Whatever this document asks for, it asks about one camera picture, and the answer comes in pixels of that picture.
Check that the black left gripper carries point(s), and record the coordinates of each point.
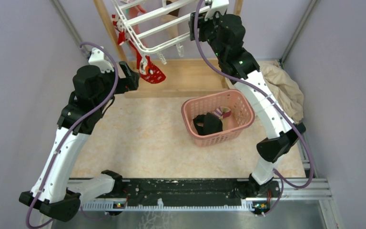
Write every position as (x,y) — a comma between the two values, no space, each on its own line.
(130,82)

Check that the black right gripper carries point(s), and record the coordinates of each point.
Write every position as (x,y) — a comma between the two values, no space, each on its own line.
(202,24)

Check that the red patterned sock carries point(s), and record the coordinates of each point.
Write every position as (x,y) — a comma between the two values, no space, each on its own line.
(146,68)
(123,36)

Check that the striped maroon purple sock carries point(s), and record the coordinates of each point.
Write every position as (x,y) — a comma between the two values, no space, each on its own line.
(222,112)

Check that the black sock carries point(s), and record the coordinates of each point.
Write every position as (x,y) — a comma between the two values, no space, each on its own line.
(212,124)
(201,125)

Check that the pink plastic laundry basket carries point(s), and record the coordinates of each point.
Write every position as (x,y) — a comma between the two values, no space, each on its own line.
(241,118)

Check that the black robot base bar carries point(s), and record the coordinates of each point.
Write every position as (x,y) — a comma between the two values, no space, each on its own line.
(207,194)

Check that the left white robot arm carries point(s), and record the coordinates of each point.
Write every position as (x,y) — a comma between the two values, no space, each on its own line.
(93,93)

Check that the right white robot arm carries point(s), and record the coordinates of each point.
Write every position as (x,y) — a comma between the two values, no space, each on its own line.
(225,34)

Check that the white plastic clip hanger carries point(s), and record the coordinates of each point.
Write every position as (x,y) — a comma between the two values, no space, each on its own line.
(153,39)

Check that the beige brown sock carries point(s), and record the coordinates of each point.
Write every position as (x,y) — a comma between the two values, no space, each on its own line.
(172,30)

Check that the pink sock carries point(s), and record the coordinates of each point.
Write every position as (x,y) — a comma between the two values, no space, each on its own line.
(134,12)

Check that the beige crumpled cloth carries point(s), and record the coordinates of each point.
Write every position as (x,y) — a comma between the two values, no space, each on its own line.
(285,90)

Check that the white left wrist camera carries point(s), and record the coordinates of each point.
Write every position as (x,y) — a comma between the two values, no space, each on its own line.
(99,59)

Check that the wooden drying rack frame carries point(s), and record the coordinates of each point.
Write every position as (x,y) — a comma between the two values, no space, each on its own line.
(184,77)

